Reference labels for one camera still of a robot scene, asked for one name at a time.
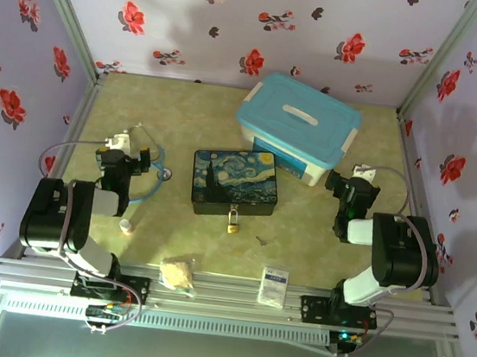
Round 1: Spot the brass padlock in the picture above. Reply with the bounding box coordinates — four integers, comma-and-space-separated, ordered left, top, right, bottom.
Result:
225, 202, 245, 236

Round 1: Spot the blue stethoscope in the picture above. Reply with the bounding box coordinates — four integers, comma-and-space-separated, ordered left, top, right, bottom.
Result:
114, 120, 180, 211

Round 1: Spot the small white pill bottle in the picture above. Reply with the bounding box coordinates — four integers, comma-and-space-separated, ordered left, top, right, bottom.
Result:
118, 217, 136, 237

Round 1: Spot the blue lidded plastic storage box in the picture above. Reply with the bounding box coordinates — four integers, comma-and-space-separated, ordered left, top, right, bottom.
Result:
228, 67, 368, 193

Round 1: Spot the starry night print tin box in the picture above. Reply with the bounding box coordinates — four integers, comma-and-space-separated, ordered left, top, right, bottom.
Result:
187, 142, 285, 226

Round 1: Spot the plastic bag of cotton balls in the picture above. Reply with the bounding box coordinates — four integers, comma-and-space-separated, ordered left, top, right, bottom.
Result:
156, 256, 201, 301

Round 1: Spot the white zip sachet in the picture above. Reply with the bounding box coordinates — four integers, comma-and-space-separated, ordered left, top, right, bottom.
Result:
256, 265, 291, 310

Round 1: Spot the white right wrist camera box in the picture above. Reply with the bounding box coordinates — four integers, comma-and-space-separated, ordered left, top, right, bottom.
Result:
350, 162, 377, 184

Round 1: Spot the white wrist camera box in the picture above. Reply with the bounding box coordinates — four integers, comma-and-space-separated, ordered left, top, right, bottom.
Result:
350, 162, 377, 184
103, 128, 135, 154

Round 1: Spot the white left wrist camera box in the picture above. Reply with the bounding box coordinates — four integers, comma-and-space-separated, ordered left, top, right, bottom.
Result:
103, 128, 135, 154

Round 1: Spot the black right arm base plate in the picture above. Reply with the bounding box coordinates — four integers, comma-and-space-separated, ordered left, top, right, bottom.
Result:
297, 294, 382, 332

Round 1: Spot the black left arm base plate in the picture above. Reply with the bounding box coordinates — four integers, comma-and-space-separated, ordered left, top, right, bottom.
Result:
69, 267, 152, 307

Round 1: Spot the aluminium frame rail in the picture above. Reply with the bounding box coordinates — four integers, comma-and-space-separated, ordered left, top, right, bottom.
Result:
0, 243, 465, 347

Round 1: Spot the aluminium frame post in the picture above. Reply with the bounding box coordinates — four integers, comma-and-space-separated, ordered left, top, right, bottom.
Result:
13, 0, 118, 87
395, 0, 477, 127

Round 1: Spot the white slotted cable duct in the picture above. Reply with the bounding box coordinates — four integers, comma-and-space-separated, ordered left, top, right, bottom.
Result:
0, 290, 332, 353

